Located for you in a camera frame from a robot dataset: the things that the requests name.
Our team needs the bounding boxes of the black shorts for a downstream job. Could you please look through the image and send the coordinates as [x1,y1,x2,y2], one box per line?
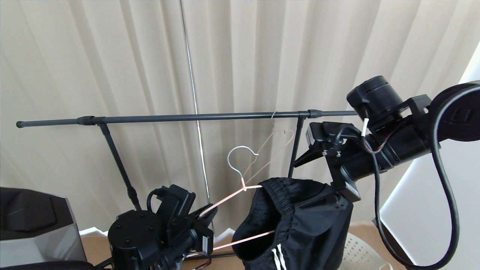
[232,177,354,270]

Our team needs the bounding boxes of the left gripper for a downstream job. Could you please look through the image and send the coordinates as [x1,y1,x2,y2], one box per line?
[159,220,215,270]

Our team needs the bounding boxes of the black clothes rack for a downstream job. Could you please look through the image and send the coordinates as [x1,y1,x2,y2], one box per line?
[16,109,359,270]

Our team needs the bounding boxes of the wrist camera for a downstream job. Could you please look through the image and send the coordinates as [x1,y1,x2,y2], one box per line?
[154,184,197,230]
[306,121,363,165]

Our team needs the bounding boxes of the white laundry basket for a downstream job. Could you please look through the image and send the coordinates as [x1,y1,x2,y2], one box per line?
[339,231,407,270]

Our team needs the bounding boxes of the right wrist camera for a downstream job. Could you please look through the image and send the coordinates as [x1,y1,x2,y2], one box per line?
[306,121,363,165]

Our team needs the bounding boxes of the window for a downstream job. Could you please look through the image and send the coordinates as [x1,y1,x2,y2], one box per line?
[373,49,480,270]

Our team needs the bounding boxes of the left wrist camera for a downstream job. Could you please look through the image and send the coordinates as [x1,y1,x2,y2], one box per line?
[154,184,197,230]

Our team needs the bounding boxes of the beige curtain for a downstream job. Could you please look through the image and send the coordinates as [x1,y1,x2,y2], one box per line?
[0,0,480,235]

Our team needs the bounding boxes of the pink clothes hanger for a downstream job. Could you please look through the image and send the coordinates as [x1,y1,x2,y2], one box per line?
[242,112,295,184]
[186,145,280,259]

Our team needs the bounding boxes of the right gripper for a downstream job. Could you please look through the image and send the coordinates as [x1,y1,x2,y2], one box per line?
[292,139,399,204]

